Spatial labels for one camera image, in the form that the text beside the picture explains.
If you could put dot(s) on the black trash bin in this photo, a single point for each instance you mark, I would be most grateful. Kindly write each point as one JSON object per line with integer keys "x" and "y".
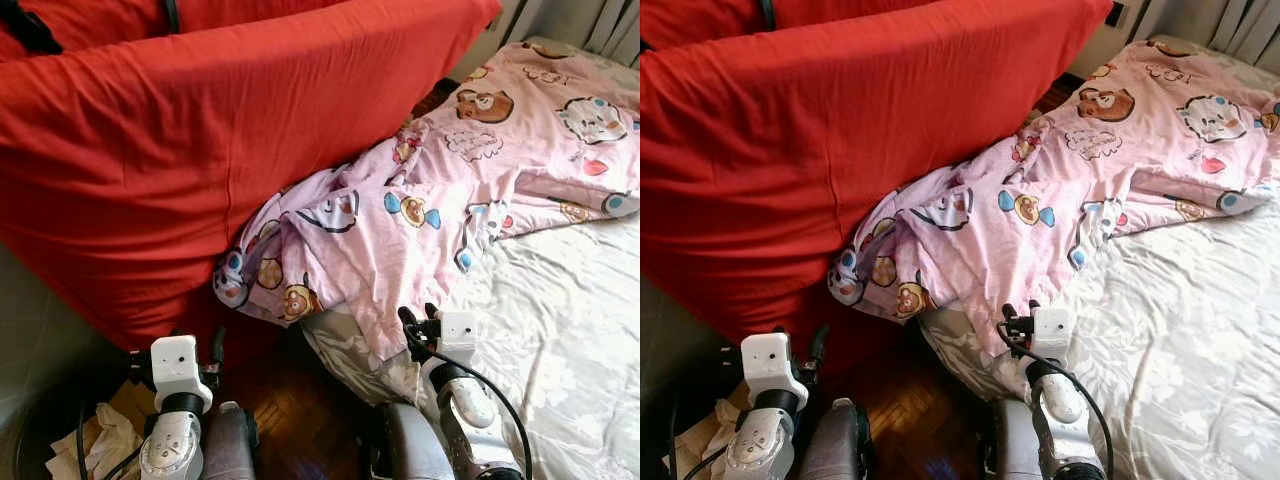
{"x": 35, "y": 440}
{"x": 668, "y": 440}

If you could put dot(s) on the black wall socket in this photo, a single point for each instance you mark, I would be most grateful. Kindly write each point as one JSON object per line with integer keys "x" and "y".
{"x": 1113, "y": 15}

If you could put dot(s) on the pink cartoon blanket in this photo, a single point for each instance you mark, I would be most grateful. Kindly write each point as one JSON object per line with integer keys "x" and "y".
{"x": 470, "y": 170}
{"x": 1090, "y": 170}

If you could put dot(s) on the crumpled paper trash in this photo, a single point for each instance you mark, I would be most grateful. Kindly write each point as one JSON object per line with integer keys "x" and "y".
{"x": 705, "y": 452}
{"x": 95, "y": 445}

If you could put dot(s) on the brown cardboard piece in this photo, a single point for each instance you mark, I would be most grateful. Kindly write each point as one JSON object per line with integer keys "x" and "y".
{"x": 735, "y": 405}
{"x": 128, "y": 400}

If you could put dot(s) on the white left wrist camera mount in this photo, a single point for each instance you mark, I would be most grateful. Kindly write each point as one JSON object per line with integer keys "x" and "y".
{"x": 178, "y": 365}
{"x": 770, "y": 362}

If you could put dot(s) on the red covered mattress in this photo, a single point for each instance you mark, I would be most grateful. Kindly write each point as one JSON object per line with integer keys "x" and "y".
{"x": 200, "y": 150}
{"x": 850, "y": 150}

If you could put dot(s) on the silver robot left leg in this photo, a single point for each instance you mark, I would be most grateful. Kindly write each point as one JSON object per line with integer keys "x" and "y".
{"x": 835, "y": 445}
{"x": 230, "y": 445}

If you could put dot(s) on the grey floral bed sheet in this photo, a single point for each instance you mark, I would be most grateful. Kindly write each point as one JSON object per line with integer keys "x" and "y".
{"x": 560, "y": 330}
{"x": 1180, "y": 330}

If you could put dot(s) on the grey pleated curtain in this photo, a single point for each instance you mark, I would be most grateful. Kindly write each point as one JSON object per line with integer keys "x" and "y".
{"x": 600, "y": 25}
{"x": 1210, "y": 25}

